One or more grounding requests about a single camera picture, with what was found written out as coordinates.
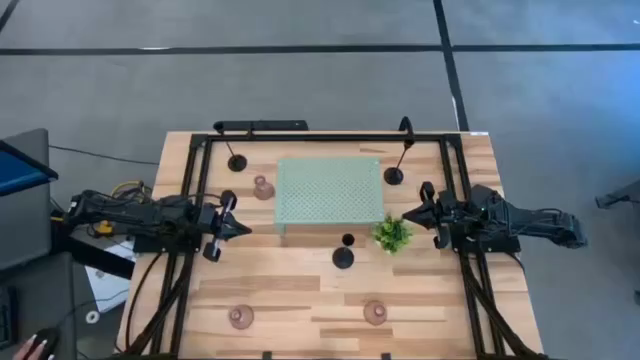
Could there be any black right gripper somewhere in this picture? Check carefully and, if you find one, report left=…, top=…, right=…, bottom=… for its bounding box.
left=402, top=181, right=456, bottom=250

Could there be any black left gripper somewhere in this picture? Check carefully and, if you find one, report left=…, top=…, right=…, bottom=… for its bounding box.
left=198, top=189, right=253, bottom=263

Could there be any pink ribbed glass candle holder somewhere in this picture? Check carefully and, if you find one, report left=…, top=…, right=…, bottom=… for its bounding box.
left=252, top=174, right=276, bottom=202
left=362, top=299, right=389, bottom=327
left=228, top=304, right=255, bottom=331

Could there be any tall black candlestick holder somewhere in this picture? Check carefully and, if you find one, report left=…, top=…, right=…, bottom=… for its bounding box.
left=224, top=139, right=249, bottom=174
left=382, top=138, right=415, bottom=187
left=331, top=232, right=356, bottom=271

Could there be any green plant in white pot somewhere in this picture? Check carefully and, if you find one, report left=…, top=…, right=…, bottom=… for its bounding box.
left=370, top=212, right=414, bottom=255

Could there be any green perforated metal shelf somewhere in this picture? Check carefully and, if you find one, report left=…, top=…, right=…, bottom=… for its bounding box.
left=273, top=157, right=386, bottom=236

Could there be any black bar-shaped device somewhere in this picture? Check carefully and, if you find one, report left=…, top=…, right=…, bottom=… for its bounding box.
left=213, top=119, right=310, bottom=134

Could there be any white paper sheet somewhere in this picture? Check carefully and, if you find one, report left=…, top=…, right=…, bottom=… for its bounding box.
left=83, top=239, right=137, bottom=315

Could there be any grey stand foot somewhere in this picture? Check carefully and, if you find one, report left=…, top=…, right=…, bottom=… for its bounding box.
left=594, top=180, right=640, bottom=210

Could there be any grey desk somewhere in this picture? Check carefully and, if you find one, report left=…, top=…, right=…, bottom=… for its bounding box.
left=0, top=251, right=77, bottom=360

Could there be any grey cabinet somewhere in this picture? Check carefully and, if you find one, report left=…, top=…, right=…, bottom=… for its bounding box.
left=0, top=128, right=51, bottom=271

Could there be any black computer mouse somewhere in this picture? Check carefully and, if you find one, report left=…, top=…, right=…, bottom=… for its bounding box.
left=27, top=327, right=62, bottom=359

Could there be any monitor with blue screen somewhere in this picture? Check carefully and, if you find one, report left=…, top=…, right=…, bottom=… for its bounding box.
left=0, top=139, right=59, bottom=197

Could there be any person's hand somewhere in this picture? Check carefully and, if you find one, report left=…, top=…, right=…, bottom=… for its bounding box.
left=12, top=333, right=56, bottom=360

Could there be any black aluminium table frame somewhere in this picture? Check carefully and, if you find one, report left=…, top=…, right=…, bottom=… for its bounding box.
left=119, top=130, right=551, bottom=360

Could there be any yellow cable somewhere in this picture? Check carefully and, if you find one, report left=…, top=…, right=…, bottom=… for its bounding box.
left=110, top=179, right=151, bottom=201

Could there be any thin black floor cable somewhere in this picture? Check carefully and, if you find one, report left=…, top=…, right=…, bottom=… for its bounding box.
left=48, top=144, right=160, bottom=166

